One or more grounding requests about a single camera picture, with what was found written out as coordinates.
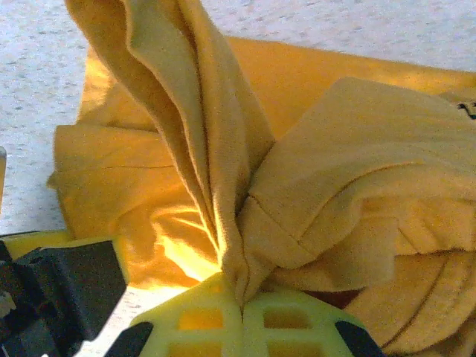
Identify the black-yellow right gripper right finger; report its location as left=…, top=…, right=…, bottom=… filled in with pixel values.
left=241, top=289, right=387, bottom=357

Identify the black-yellow right gripper left finger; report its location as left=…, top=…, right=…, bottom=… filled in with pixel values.
left=103, top=273, right=245, bottom=357

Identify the yellow t-shirt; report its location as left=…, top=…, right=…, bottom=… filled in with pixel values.
left=47, top=0, right=476, bottom=357

